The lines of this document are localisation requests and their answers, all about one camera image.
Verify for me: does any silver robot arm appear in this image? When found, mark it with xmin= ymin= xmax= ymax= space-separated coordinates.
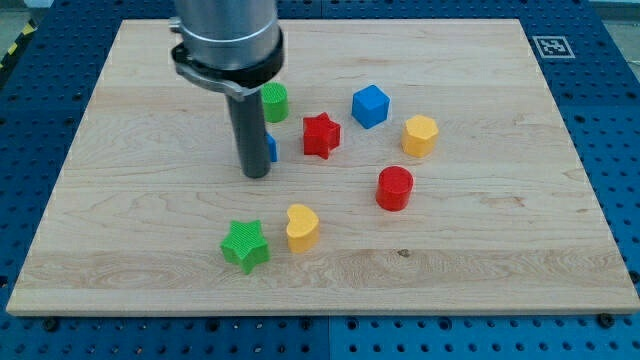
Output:
xmin=169 ymin=0 xmax=285 ymax=102

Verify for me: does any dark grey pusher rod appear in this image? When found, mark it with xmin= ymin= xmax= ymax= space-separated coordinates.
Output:
xmin=226 ymin=89 xmax=271 ymax=179

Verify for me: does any red star block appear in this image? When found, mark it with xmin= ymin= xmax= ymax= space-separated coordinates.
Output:
xmin=303 ymin=112 xmax=341 ymax=160

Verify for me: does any red cylinder block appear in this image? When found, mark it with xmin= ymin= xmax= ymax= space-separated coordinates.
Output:
xmin=376 ymin=166 xmax=414 ymax=211

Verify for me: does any small blue block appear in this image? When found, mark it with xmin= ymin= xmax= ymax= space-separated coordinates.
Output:
xmin=266 ymin=133 xmax=278 ymax=162

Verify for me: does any wooden board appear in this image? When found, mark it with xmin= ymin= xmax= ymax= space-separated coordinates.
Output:
xmin=7 ymin=19 xmax=639 ymax=317

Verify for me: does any yellow hexagon block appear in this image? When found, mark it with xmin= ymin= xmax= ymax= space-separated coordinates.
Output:
xmin=401 ymin=115 xmax=439 ymax=158

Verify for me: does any white fiducial marker tag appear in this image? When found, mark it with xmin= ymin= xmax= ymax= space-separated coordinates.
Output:
xmin=532 ymin=35 xmax=575 ymax=59

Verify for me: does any yellow heart block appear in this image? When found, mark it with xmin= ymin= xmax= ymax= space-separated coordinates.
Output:
xmin=286 ymin=204 xmax=320 ymax=253

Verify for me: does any green cylinder block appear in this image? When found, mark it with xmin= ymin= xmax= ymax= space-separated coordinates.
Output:
xmin=261 ymin=82 xmax=289 ymax=123

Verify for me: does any blue cube block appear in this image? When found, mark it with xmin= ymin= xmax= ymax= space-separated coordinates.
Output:
xmin=351 ymin=84 xmax=390 ymax=129

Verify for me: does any green star block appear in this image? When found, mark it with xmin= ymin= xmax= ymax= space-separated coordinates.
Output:
xmin=220 ymin=220 xmax=270 ymax=275

